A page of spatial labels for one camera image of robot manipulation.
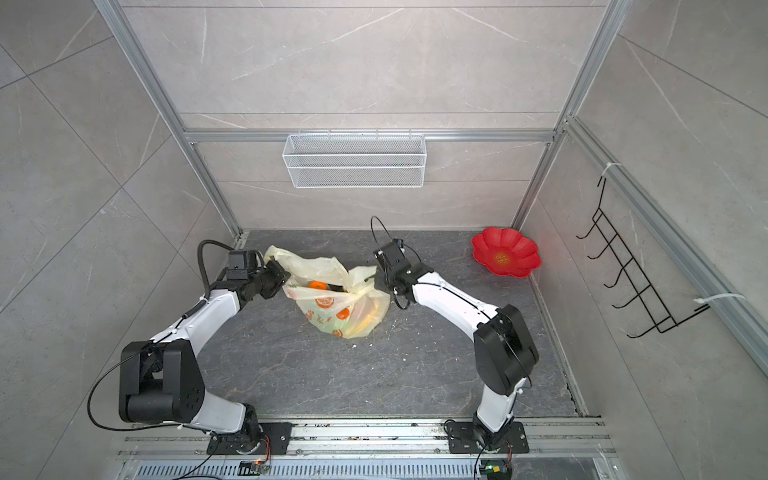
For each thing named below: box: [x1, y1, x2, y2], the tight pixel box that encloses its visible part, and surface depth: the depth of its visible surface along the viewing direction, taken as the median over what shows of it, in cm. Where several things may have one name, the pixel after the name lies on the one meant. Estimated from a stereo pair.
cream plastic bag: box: [264, 245, 391, 339], surface depth 89 cm
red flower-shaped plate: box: [472, 227, 542, 278], surface depth 116 cm
